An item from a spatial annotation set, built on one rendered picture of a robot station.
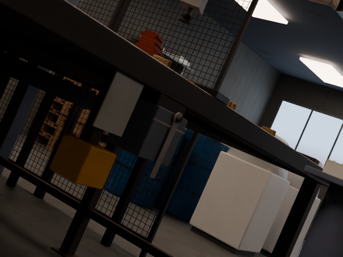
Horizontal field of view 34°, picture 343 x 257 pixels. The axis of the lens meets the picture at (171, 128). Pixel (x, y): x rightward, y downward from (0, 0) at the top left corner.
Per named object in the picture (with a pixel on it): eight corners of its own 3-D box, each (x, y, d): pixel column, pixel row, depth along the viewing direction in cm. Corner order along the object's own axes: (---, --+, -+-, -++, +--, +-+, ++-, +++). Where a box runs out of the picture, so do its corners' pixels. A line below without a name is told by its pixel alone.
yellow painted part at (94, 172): (102, 190, 117) (148, 85, 117) (75, 183, 109) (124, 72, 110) (75, 175, 121) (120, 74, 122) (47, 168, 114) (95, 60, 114)
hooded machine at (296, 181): (259, 245, 710) (298, 155, 712) (297, 265, 674) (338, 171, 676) (231, 238, 658) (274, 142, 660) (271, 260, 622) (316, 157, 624)
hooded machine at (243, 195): (260, 259, 586) (308, 149, 588) (234, 255, 539) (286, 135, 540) (212, 233, 624) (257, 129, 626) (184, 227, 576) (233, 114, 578)
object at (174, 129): (166, 182, 134) (197, 112, 134) (135, 173, 122) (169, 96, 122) (131, 165, 140) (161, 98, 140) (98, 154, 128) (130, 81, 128)
